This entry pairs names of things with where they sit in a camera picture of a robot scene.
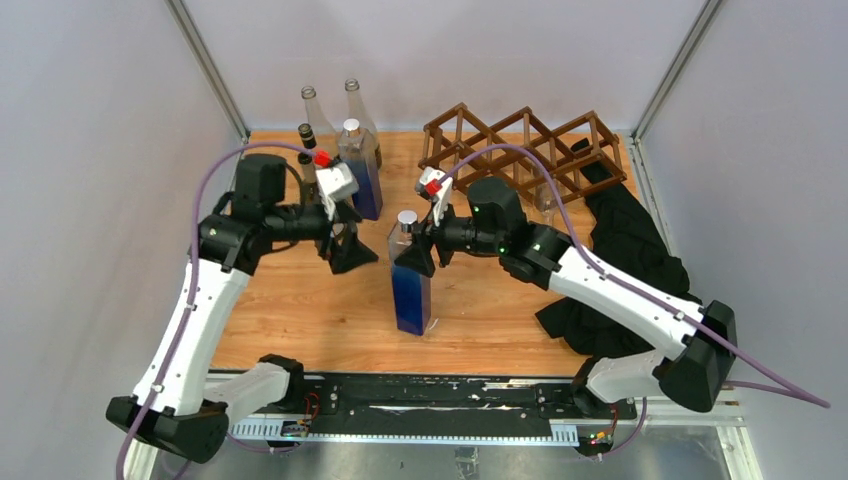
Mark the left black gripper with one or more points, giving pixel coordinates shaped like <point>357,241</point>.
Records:
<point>350,251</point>

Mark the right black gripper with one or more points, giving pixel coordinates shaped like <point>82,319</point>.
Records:
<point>417,254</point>

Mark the dark green wine bottle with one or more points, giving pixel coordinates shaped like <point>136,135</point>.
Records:
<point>308,179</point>

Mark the blue clear square bottle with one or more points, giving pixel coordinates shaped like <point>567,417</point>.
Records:
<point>357,149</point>

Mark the clear bottle black cap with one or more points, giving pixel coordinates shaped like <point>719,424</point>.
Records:
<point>306,136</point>

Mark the clear glass bottle gold label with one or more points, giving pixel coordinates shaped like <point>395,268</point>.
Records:
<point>358,110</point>

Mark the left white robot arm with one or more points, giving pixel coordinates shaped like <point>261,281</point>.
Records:
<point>171,408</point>

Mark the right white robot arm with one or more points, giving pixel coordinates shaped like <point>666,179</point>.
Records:
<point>691,353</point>

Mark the brown wooden wine rack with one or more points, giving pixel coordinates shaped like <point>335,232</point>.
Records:
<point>582,156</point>

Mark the black cloth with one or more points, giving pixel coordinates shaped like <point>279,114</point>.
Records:
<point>626,236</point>

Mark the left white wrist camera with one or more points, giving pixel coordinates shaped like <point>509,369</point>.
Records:
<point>337,185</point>

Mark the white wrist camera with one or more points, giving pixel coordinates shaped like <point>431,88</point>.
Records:
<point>435,186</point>
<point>337,185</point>

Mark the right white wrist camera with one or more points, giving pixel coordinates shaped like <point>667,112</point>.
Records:
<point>435,186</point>

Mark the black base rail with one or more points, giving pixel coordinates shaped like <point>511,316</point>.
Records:
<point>369,407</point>

